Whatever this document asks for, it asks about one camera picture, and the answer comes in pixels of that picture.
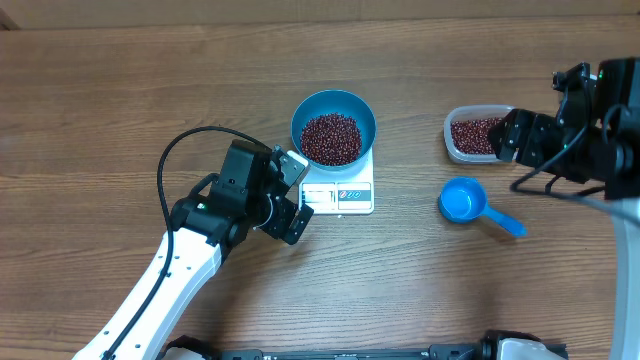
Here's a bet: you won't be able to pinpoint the blue plastic measuring scoop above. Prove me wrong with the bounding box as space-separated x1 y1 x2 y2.
438 177 527 237

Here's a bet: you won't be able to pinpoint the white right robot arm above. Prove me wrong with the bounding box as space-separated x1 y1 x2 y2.
487 57 639 359

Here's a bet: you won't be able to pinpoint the clear plastic container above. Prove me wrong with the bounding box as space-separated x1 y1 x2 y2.
443 105 514 165

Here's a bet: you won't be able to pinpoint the red beans in container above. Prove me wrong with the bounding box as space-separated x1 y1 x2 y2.
450 117 502 155

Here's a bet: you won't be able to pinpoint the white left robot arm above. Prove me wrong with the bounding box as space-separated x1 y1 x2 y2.
76 140 313 360

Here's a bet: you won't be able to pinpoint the teal metal bowl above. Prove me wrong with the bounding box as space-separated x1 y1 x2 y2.
290 89 377 167

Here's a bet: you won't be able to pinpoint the red beans in bowl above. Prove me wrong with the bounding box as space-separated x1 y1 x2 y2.
300 113 362 166

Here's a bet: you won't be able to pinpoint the white digital kitchen scale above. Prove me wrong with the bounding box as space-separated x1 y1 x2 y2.
298 150 375 216

